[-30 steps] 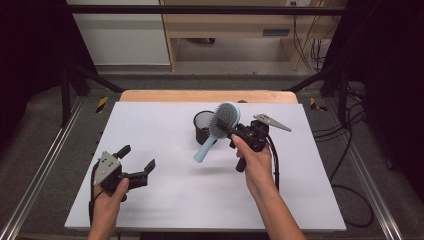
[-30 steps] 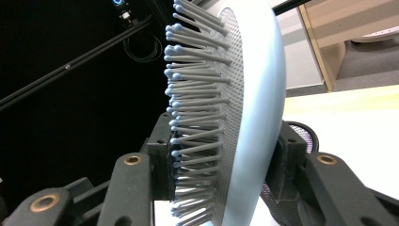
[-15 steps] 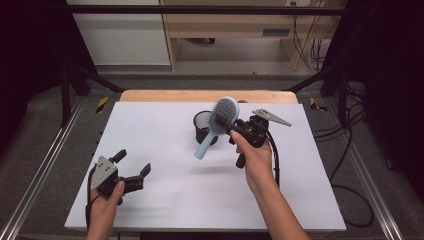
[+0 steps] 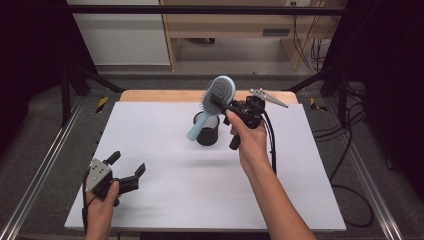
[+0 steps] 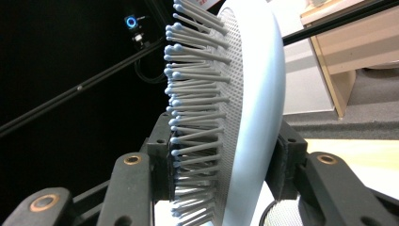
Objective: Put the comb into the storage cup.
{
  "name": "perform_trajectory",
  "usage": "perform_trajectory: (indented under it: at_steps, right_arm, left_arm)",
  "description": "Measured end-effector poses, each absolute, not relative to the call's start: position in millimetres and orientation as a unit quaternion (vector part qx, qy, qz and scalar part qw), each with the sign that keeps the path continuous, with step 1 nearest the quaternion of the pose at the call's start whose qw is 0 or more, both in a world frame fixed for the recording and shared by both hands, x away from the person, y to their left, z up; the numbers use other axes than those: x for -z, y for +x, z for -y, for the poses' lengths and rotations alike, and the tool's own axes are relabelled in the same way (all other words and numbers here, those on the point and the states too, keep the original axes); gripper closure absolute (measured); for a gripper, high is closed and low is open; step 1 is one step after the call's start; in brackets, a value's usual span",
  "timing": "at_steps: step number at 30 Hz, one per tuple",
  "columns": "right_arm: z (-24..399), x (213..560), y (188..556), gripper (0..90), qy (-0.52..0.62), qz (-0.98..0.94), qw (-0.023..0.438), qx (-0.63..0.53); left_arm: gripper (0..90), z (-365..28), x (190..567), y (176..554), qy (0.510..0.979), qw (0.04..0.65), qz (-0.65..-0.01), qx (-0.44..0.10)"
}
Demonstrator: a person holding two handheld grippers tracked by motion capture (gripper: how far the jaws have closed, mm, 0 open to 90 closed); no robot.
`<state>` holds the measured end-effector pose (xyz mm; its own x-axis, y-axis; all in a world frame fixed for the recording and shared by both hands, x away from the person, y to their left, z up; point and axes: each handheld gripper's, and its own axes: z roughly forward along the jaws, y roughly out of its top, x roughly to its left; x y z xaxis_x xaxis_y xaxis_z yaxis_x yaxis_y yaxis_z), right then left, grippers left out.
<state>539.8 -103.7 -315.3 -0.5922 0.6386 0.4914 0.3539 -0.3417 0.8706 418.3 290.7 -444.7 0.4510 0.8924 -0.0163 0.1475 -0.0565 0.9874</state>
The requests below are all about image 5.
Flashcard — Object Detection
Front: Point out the light wooden desk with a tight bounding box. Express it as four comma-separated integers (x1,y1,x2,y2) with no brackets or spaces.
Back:
299,0,399,120

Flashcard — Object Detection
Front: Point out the black metal rail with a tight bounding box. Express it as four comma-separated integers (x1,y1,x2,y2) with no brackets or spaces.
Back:
281,0,399,47

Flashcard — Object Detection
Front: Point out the light blue hairbrush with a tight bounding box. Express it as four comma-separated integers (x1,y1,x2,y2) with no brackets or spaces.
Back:
163,0,287,226

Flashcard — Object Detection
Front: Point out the black cable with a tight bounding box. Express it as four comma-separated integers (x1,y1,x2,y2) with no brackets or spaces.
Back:
134,58,168,85

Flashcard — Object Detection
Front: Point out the black mesh pen holder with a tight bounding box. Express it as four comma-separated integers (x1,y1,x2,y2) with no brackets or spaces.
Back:
259,199,303,226

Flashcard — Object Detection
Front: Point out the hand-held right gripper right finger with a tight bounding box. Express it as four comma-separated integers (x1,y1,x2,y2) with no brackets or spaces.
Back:
264,118,309,202

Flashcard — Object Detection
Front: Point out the black camera with blue ring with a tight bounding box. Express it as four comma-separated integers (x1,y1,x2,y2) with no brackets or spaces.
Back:
123,13,148,51

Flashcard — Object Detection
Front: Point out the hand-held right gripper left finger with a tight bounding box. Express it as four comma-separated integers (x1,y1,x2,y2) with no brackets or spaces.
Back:
146,112,177,202

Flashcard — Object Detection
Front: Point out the black slanted metal bar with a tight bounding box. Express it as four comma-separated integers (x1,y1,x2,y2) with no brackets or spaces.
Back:
0,40,168,139

